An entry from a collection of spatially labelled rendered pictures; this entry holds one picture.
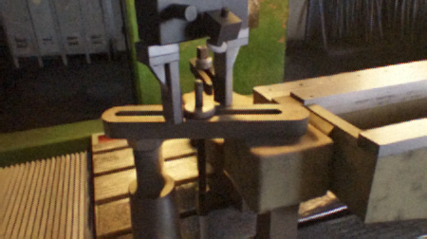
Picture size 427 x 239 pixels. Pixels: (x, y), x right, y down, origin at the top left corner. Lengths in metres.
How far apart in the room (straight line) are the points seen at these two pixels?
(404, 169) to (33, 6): 4.69
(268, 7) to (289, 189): 1.16
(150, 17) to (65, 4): 4.45
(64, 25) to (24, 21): 0.46
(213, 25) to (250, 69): 1.19
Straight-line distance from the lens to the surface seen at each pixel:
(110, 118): 0.45
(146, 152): 0.45
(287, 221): 0.49
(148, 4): 0.36
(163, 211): 0.50
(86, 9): 4.76
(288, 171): 0.42
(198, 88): 0.42
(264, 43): 1.54
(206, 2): 0.38
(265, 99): 0.54
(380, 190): 0.45
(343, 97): 0.54
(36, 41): 4.96
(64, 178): 0.92
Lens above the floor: 1.27
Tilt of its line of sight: 24 degrees down
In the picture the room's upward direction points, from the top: 1 degrees counter-clockwise
